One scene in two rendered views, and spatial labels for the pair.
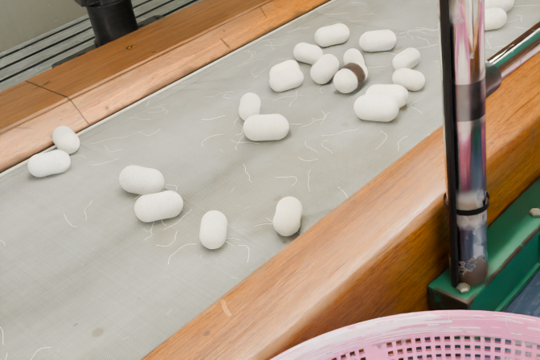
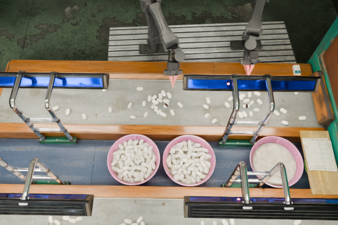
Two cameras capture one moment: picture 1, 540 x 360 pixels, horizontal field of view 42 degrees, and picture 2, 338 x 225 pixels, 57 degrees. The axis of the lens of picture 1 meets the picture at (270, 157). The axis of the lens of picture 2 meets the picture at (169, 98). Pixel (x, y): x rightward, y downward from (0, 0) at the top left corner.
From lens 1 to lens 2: 1.35 m
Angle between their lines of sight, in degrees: 41
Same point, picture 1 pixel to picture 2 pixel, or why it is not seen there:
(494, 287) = (225, 144)
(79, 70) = (221, 68)
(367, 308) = (208, 136)
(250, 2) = (257, 73)
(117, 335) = (189, 118)
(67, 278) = (191, 107)
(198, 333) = (193, 127)
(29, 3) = not seen: outside the picture
